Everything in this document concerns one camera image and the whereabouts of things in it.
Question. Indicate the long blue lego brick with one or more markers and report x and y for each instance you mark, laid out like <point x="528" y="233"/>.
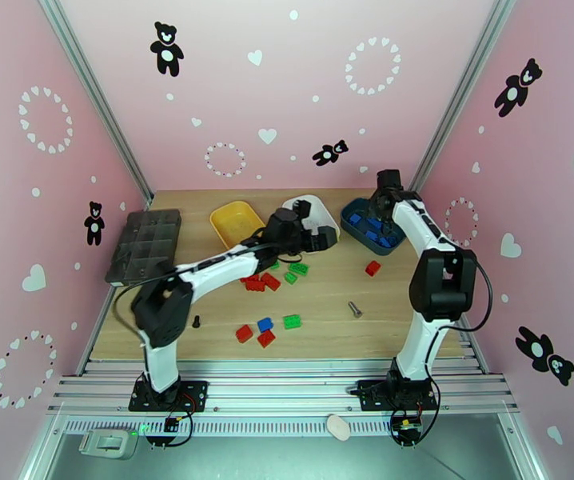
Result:
<point x="366" y="224"/>

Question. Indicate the small green lego brick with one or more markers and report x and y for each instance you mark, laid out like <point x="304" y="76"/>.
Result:
<point x="291" y="278"/>

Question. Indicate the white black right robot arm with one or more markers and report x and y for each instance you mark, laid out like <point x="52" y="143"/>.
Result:
<point x="444" y="283"/>

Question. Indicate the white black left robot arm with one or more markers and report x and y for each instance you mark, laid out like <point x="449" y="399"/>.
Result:
<point x="217" y="268"/>

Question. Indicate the dark blue plastic container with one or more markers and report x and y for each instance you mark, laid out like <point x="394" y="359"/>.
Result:
<point x="356" y="207"/>

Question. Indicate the white plastic container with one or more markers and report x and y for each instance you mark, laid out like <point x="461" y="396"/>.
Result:
<point x="324" y="213"/>

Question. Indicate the yellow plastic container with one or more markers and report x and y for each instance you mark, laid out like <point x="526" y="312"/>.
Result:
<point x="232" y="221"/>

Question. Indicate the silver screw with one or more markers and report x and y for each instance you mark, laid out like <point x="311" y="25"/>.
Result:
<point x="355" y="309"/>

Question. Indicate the black screw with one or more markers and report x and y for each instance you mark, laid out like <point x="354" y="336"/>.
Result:
<point x="196" y="321"/>

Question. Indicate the grey compartment organizer box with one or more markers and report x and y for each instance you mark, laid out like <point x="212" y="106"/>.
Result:
<point x="142" y="243"/>

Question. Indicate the aluminium mounting rails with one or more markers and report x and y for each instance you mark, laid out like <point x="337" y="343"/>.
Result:
<point x="287" y="388"/>

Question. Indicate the beige oval pad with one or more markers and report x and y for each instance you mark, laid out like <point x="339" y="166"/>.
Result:
<point x="338" y="427"/>

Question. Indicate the circuit board with yellow connector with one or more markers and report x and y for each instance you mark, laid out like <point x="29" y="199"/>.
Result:
<point x="407" y="426"/>

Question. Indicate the small black circuit board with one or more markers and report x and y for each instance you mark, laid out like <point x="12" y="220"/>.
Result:
<point x="170" y="423"/>

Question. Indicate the grey white plastic device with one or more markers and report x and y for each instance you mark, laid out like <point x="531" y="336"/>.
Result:
<point x="107" y="442"/>

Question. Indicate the aluminium frame post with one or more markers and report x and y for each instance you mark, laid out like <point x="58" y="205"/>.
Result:
<point x="96" y="93"/>
<point x="461" y="93"/>

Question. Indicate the aluminium side rail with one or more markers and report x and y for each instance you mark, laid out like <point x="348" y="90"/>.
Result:
<point x="472" y="351"/>

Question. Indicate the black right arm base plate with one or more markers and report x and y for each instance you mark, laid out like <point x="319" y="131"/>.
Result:
<point x="367" y="393"/>

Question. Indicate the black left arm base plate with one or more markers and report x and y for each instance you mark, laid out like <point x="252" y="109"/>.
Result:
<point x="194" y="393"/>

